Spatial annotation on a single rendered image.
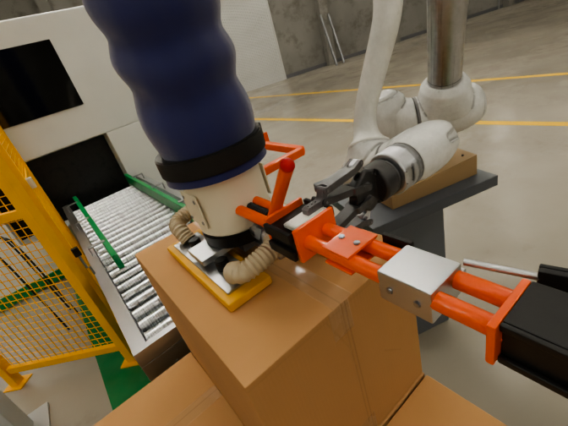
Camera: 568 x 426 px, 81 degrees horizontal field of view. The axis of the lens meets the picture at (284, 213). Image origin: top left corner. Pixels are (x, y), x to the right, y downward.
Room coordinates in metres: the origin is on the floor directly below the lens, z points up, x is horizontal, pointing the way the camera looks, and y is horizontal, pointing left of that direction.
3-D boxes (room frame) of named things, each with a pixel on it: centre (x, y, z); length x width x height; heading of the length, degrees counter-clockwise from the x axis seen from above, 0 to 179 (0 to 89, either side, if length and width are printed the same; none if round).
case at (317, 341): (0.68, 0.11, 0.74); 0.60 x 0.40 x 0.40; 31
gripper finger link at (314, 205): (0.48, -0.05, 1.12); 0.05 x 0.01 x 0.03; 121
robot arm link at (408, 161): (0.59, -0.23, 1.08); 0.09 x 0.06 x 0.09; 31
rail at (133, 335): (1.84, 1.18, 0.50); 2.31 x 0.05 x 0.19; 31
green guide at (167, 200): (2.45, 0.86, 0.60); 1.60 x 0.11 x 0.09; 31
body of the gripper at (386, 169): (0.55, -0.17, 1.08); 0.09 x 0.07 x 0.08; 121
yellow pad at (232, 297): (0.65, 0.19, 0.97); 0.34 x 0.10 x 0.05; 30
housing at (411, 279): (0.29, -0.13, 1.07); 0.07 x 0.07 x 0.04; 30
